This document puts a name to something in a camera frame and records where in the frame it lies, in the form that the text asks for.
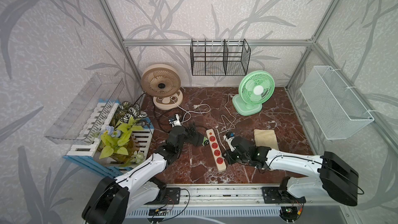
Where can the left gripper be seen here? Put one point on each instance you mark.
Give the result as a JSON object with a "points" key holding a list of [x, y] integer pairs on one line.
{"points": [[183, 129]]}

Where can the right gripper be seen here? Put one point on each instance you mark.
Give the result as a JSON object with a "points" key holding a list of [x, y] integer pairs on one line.
{"points": [[227, 155]]}

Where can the black work glove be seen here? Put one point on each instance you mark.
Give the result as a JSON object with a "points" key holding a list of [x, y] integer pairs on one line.
{"points": [[194, 137]]}

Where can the beige red power strip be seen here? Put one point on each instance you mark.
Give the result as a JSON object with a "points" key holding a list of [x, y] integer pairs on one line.
{"points": [[216, 152]]}

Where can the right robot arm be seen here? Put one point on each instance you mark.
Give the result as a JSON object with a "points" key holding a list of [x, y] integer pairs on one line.
{"points": [[321, 176]]}

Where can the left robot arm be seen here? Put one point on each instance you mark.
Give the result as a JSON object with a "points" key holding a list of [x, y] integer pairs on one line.
{"points": [[114, 198]]}

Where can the beige desk fan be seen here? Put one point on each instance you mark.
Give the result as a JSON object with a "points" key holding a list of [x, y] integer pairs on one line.
{"points": [[163, 83]]}

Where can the green desk fan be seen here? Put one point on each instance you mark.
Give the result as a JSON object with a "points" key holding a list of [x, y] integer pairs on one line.
{"points": [[255, 89]]}

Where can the cream leather glove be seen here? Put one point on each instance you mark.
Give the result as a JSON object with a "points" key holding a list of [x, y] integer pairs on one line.
{"points": [[266, 138]]}

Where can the artificial green plant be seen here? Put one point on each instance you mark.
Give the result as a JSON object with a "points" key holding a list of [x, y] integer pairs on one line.
{"points": [[118, 140]]}

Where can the blue white wooden crate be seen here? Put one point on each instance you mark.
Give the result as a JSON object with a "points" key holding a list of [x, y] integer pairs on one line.
{"points": [[87, 156]]}

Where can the clear plastic tray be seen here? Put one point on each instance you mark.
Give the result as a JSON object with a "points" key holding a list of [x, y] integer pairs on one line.
{"points": [[86, 114]]}

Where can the white mesh basket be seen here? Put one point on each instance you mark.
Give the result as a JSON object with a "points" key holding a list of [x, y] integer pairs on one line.
{"points": [[338, 111]]}

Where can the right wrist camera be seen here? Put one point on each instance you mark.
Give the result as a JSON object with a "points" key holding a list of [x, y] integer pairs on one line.
{"points": [[229, 137]]}

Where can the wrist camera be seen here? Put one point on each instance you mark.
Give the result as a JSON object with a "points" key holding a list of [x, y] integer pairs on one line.
{"points": [[175, 121], [229, 137]]}

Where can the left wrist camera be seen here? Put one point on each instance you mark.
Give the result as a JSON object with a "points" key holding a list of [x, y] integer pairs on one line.
{"points": [[175, 121]]}

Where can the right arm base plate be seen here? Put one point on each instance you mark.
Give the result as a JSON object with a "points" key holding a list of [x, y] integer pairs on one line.
{"points": [[272, 195]]}

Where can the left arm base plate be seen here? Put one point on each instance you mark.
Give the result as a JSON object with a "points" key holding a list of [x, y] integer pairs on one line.
{"points": [[167, 196]]}

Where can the black wire basket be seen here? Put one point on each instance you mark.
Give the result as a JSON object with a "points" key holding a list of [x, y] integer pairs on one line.
{"points": [[219, 57]]}

